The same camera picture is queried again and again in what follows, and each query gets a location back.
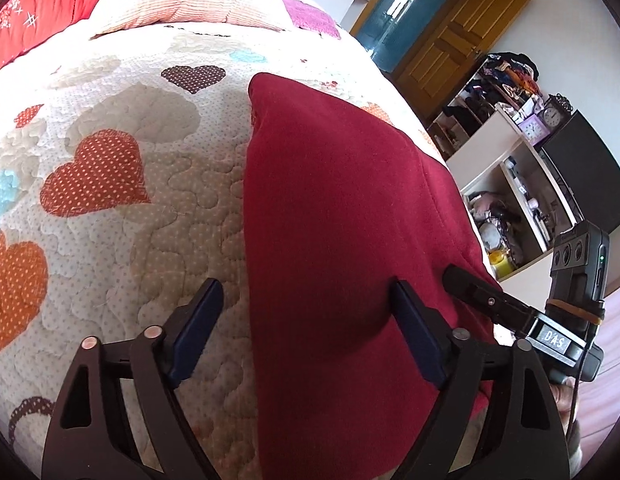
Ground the dark red garment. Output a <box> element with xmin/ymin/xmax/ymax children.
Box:
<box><xmin>242</xmin><ymin>72</ymin><xmax>503</xmax><ymax>480</ymax></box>

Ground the purple cloth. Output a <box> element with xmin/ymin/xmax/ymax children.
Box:
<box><xmin>276</xmin><ymin>0</ymin><xmax>341</xmax><ymax>40</ymax></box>

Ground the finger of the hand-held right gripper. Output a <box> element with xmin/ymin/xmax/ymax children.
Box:
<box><xmin>442</xmin><ymin>266</ymin><xmax>541</xmax><ymax>341</ymax></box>

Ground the purple clock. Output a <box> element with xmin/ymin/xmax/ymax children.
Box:
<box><xmin>520</xmin><ymin>112</ymin><xmax>551</xmax><ymax>143</ymax></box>

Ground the black television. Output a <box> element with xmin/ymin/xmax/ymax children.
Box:
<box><xmin>537</xmin><ymin>110</ymin><xmax>620</xmax><ymax>233</ymax></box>

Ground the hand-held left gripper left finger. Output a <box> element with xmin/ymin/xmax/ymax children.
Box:
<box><xmin>40</xmin><ymin>277</ymin><xmax>225</xmax><ymax>480</ymax></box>

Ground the black ornate clock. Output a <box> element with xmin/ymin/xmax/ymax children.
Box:
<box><xmin>540</xmin><ymin>94</ymin><xmax>573</xmax><ymax>133</ymax></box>

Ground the red floral pillow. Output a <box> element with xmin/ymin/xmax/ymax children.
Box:
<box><xmin>0</xmin><ymin>0</ymin><xmax>120</xmax><ymax>81</ymax></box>

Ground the heart patterned quilt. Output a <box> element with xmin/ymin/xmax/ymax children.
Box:
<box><xmin>0</xmin><ymin>22</ymin><xmax>461</xmax><ymax>480</ymax></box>

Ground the white shelf unit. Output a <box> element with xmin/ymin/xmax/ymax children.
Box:
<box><xmin>425</xmin><ymin>52</ymin><xmax>611</xmax><ymax>283</ymax></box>

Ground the wooden door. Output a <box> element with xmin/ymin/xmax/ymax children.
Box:
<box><xmin>395</xmin><ymin>0</ymin><xmax>533</xmax><ymax>121</ymax></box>

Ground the pile of clothes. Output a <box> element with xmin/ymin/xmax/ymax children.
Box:
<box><xmin>477</xmin><ymin>51</ymin><xmax>541</xmax><ymax>111</ymax></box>

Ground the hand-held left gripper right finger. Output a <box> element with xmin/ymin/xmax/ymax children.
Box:
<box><xmin>390</xmin><ymin>280</ymin><xmax>573</xmax><ymax>480</ymax></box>

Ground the blue glass door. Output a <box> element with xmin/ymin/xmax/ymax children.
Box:
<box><xmin>357</xmin><ymin>0</ymin><xmax>471</xmax><ymax>73</ymax></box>

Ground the yellow container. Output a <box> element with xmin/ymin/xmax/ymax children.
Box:
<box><xmin>487</xmin><ymin>251</ymin><xmax>513</xmax><ymax>281</ymax></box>

